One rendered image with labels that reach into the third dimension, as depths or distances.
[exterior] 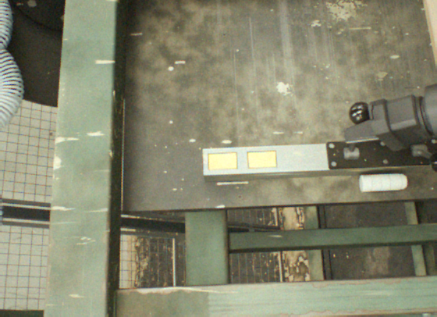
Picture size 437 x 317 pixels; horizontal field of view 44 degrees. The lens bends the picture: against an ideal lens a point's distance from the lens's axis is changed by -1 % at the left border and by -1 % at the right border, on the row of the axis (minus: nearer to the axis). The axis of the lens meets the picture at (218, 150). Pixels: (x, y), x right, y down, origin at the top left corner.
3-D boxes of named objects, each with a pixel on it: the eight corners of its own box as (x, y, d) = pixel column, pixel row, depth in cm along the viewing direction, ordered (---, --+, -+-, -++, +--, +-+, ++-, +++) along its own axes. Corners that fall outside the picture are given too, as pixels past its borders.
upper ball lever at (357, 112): (362, 165, 96) (377, 113, 86) (340, 166, 96) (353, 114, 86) (357, 148, 98) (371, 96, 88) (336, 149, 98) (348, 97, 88)
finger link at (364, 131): (343, 127, 89) (381, 118, 86) (346, 146, 88) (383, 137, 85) (339, 124, 88) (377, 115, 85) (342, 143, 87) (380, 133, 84)
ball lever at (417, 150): (426, 159, 98) (458, 175, 84) (405, 160, 98) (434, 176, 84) (427, 138, 97) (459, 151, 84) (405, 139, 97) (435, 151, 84)
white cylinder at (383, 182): (360, 194, 99) (403, 191, 99) (364, 189, 96) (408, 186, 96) (357, 178, 100) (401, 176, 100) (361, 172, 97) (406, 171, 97)
